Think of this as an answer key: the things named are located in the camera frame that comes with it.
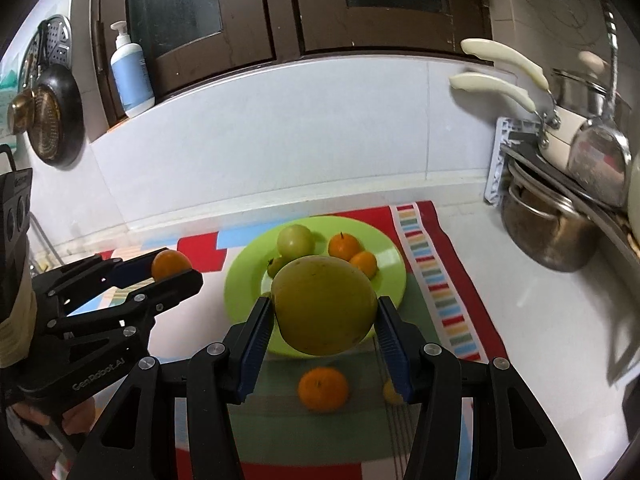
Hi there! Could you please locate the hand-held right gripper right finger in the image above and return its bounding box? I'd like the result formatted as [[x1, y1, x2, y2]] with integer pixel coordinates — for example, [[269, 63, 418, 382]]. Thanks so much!
[[376, 296, 583, 480]]

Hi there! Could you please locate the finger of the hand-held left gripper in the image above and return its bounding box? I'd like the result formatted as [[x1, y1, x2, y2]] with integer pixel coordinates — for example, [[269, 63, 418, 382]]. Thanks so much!
[[47, 269, 204, 334], [32, 247, 168, 307]]

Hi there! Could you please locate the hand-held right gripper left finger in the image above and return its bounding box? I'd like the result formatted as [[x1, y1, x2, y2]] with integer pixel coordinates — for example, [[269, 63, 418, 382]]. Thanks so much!
[[70, 296, 275, 480]]

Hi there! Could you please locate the orange tangerine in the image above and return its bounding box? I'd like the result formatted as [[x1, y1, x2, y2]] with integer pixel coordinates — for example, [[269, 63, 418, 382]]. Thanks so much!
[[151, 249, 193, 281], [298, 367, 349, 413], [349, 251, 378, 281], [328, 232, 362, 262]]

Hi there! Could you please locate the green plate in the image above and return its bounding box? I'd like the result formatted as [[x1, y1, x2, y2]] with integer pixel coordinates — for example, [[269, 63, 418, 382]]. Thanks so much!
[[223, 215, 407, 359]]

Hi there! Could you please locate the yellow-green apple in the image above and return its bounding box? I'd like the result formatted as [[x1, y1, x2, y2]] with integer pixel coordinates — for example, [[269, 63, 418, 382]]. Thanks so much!
[[271, 255, 378, 356]]

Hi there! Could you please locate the pale green apple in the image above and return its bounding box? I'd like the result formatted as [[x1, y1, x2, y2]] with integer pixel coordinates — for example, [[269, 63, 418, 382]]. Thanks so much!
[[277, 224, 316, 260]]

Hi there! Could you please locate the person's left hand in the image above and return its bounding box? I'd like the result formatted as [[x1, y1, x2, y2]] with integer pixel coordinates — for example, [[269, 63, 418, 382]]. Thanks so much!
[[10, 395, 97, 436]]

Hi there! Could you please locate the colourful patchwork printed cloth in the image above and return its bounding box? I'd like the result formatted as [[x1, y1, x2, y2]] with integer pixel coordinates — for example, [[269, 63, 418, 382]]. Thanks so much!
[[30, 200, 506, 480]]

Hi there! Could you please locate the golden mesh strainer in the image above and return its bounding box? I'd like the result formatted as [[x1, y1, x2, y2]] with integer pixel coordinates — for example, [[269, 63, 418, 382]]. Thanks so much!
[[32, 87, 68, 161]]

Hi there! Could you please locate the black frying pan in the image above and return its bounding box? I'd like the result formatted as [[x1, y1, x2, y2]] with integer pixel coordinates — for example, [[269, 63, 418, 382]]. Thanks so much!
[[27, 20, 84, 168]]

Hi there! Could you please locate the white blue pump bottle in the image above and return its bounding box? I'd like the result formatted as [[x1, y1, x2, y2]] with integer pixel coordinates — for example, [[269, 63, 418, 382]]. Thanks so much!
[[110, 21, 156, 118]]

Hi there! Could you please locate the small brass ladle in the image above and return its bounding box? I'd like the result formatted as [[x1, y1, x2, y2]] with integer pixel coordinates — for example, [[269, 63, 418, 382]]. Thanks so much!
[[7, 50, 39, 136]]

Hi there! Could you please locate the large steel pot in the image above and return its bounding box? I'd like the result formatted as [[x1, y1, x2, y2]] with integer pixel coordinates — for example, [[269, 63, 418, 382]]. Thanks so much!
[[501, 177, 603, 273]]

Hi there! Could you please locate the white shelf rack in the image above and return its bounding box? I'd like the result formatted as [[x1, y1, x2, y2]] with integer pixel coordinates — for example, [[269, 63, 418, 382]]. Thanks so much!
[[484, 116, 640, 261]]

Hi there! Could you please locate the round metal steamer plate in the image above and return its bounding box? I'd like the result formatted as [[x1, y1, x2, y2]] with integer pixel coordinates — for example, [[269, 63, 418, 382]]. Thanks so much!
[[22, 14, 74, 92]]

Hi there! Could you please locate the metal skimmer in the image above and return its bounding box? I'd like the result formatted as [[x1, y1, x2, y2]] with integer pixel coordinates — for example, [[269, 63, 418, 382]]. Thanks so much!
[[567, 2, 632, 209]]

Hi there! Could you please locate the steel pot with lid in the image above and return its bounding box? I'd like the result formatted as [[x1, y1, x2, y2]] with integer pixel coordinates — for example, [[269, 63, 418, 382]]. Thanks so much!
[[552, 50, 633, 122]]

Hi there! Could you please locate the brown window frame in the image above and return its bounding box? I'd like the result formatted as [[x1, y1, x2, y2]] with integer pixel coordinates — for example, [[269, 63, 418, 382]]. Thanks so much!
[[70, 0, 493, 143]]

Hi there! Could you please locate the white-handled pan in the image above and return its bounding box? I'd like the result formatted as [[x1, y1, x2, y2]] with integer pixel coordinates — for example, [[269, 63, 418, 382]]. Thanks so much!
[[449, 72, 588, 171], [460, 38, 558, 111]]

